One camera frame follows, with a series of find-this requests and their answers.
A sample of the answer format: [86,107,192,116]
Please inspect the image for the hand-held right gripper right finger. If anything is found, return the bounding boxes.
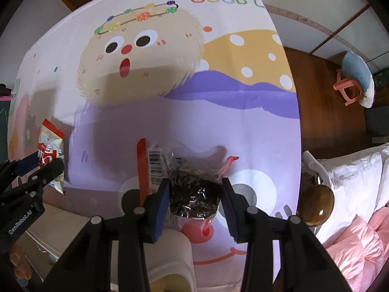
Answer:
[221,177,353,292]

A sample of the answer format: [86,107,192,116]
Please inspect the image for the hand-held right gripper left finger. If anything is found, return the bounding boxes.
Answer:
[50,178,170,292]

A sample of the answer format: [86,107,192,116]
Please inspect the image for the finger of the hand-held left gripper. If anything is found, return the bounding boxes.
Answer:
[0,158,65,203]
[0,155,40,189]

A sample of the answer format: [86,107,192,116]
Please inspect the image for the red white snack packet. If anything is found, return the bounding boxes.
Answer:
[36,119,67,195]

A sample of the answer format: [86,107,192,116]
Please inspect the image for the white plastic bin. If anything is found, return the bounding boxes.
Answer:
[18,204,196,292]

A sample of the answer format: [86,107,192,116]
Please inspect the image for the dark snack packet red edges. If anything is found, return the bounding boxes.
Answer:
[136,138,239,221]

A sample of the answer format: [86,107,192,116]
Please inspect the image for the person's left hand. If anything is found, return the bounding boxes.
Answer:
[9,248,33,280]

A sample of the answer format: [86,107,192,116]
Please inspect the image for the brown wooden bedpost knob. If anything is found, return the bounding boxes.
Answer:
[298,184,335,227]

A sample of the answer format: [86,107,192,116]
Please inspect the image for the large white pillow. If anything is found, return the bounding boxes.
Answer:
[302,150,383,247]

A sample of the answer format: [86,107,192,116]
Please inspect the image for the pink blanket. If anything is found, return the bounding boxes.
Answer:
[325,201,389,292]

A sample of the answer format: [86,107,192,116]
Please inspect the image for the cartoon print tablecloth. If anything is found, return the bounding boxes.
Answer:
[8,0,303,292]

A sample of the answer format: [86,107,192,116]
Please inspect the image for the pink plastic stool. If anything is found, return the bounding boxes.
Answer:
[333,70,365,107]

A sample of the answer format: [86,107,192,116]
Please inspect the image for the dark storage box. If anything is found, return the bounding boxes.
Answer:
[365,103,389,143]

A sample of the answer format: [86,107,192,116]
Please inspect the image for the blue white cushion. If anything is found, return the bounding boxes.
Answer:
[342,50,376,108]

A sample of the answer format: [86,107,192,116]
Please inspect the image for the floral sliding wardrobe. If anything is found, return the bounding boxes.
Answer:
[243,0,389,76]

